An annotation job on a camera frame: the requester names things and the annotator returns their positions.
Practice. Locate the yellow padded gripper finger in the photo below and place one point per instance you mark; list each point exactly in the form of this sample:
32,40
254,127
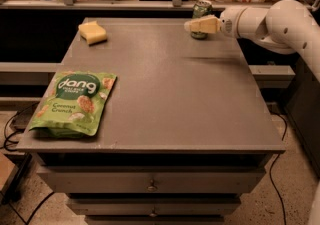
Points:
206,24

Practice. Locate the green soda can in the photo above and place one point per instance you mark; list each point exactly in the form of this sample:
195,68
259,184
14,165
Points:
200,9

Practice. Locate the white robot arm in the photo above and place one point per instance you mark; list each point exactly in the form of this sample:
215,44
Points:
285,27

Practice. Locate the grey drawer cabinet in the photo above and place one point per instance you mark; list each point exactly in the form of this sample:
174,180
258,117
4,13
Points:
183,112

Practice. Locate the yellow sponge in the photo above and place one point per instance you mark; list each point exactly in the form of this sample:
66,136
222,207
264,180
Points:
92,32

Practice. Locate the green Dang chips bag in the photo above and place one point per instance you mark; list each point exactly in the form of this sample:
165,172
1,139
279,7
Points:
74,105

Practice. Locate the top drawer knob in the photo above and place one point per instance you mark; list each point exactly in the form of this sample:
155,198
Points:
152,187

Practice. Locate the drawer knob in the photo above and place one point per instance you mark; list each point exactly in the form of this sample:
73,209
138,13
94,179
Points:
153,213
152,187

